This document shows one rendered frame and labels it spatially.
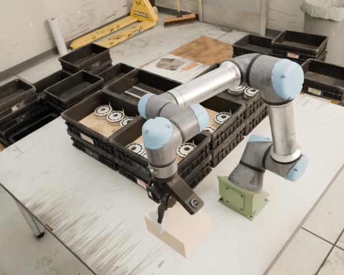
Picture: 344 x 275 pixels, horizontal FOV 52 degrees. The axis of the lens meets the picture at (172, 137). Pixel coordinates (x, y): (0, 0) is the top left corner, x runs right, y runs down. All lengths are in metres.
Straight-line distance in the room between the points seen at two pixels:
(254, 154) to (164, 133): 0.72
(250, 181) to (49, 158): 1.15
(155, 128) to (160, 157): 0.08
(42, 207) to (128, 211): 0.43
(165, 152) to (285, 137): 0.58
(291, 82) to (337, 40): 2.77
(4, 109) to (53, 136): 0.89
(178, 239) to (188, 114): 0.35
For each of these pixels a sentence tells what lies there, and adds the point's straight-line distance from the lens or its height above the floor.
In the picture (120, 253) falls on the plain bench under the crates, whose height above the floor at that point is 0.70.
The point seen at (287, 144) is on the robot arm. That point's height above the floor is 1.10.
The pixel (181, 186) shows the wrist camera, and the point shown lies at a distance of 0.96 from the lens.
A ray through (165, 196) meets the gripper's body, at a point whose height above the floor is 1.24.
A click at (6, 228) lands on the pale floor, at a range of 2.88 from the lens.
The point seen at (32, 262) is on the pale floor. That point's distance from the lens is 2.60.
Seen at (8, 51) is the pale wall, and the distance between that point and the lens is 4.88.
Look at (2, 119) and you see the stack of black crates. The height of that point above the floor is 0.48.
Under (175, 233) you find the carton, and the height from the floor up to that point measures 1.12.
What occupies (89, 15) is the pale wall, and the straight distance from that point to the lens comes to 5.40.
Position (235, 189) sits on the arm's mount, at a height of 0.84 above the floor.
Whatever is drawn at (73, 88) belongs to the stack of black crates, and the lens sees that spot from 3.16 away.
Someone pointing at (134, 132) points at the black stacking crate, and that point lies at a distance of 1.81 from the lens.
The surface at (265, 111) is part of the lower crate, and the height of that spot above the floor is 0.75.
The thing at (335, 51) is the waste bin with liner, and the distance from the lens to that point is 3.99.
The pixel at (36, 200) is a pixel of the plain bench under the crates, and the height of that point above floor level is 0.70.
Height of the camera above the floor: 1.97
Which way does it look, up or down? 39 degrees down
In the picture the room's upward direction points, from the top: 8 degrees counter-clockwise
